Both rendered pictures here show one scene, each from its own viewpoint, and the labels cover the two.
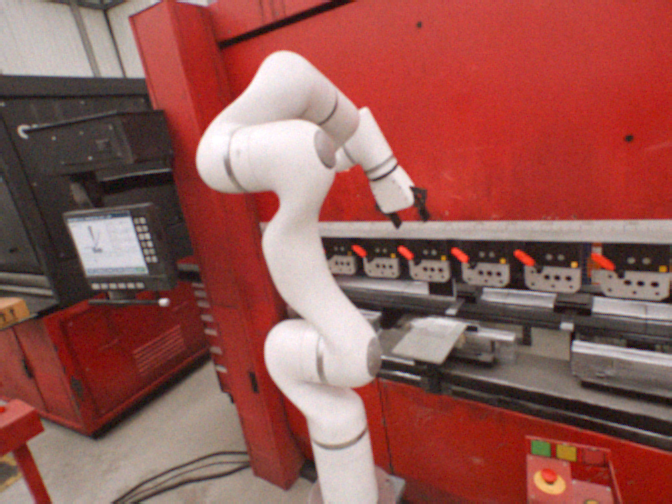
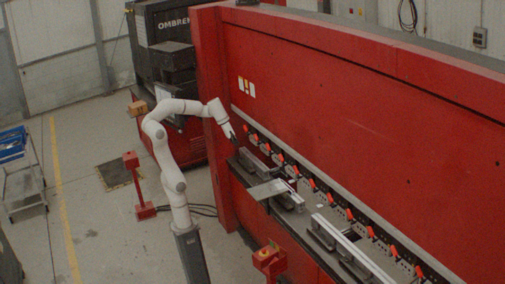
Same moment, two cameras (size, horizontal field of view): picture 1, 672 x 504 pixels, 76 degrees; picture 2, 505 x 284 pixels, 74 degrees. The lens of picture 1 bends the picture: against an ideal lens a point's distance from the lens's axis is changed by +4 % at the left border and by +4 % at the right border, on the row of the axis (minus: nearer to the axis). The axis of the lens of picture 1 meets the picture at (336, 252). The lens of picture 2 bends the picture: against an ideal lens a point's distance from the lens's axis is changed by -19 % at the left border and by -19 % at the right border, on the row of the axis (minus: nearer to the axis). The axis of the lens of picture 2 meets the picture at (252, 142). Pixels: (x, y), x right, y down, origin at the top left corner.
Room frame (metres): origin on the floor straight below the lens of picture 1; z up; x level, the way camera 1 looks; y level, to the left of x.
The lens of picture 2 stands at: (-0.92, -1.51, 2.68)
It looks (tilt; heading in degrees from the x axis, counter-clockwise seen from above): 26 degrees down; 30
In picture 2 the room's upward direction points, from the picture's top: 6 degrees counter-clockwise
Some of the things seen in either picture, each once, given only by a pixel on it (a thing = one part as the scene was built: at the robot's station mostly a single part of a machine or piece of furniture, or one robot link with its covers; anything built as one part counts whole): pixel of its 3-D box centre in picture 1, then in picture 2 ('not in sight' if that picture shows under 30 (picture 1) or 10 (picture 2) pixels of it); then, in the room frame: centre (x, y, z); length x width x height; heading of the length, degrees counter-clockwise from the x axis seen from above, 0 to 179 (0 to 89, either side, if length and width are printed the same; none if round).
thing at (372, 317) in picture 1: (332, 318); (253, 163); (1.79, 0.07, 0.92); 0.50 x 0.06 x 0.10; 53
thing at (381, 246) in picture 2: not in sight; (386, 238); (0.76, -1.31, 1.26); 0.15 x 0.09 x 0.17; 53
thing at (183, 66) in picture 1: (280, 256); (248, 118); (2.19, 0.30, 1.15); 0.85 x 0.25 x 2.30; 143
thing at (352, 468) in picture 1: (345, 464); (181, 214); (0.73, 0.06, 1.09); 0.19 x 0.19 x 0.18
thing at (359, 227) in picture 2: not in sight; (364, 220); (0.88, -1.15, 1.26); 0.15 x 0.09 x 0.17; 53
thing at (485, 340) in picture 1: (460, 339); (288, 195); (1.43, -0.42, 0.92); 0.39 x 0.06 x 0.10; 53
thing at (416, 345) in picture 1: (430, 338); (267, 190); (1.34, -0.28, 1.00); 0.26 x 0.18 x 0.01; 143
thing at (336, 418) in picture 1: (314, 376); (173, 186); (0.75, 0.08, 1.30); 0.19 x 0.12 x 0.24; 63
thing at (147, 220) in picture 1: (126, 247); (171, 102); (1.77, 0.88, 1.42); 0.45 x 0.12 x 0.36; 67
